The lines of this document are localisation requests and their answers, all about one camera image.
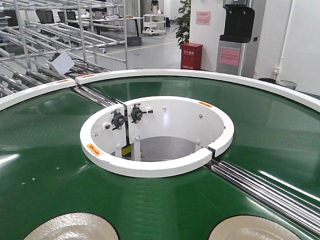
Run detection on metal roller rack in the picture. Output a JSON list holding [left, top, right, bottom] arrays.
[[0, 0, 126, 98]]

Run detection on steel conveyor rollers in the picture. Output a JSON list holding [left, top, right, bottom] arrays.
[[72, 85, 123, 108], [205, 159, 320, 237]]

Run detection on white wheeled cart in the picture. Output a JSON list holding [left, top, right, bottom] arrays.
[[142, 14, 166, 36]]

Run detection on steel conveyor rollers left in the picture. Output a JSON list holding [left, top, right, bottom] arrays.
[[72, 85, 123, 108]]

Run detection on steel conveyor rollers right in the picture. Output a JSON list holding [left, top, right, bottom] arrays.
[[205, 159, 320, 237]]

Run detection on white outer rail right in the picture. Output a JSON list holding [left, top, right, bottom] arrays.
[[75, 69, 320, 112]]

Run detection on red fire extinguisher box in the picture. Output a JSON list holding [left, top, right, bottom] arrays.
[[180, 42, 203, 70]]

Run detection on beige ceramic plate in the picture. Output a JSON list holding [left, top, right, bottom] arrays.
[[208, 215, 299, 240], [25, 212, 120, 240]]

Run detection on black water dispenser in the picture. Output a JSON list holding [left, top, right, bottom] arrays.
[[216, 0, 255, 76]]

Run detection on wire waste basket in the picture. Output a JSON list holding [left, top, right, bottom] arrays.
[[278, 80, 297, 90]]

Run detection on white outer rail left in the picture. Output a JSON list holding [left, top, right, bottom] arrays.
[[0, 78, 76, 110]]

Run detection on white inner conveyor ring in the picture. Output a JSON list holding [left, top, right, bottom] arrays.
[[79, 95, 235, 178]]

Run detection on green potted plant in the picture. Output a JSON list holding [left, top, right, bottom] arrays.
[[174, 0, 191, 46]]

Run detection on white rail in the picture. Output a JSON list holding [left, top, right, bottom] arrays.
[[75, 69, 320, 112], [0, 78, 76, 110]]

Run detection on white control box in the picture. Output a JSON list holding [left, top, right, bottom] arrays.
[[46, 50, 75, 75]]

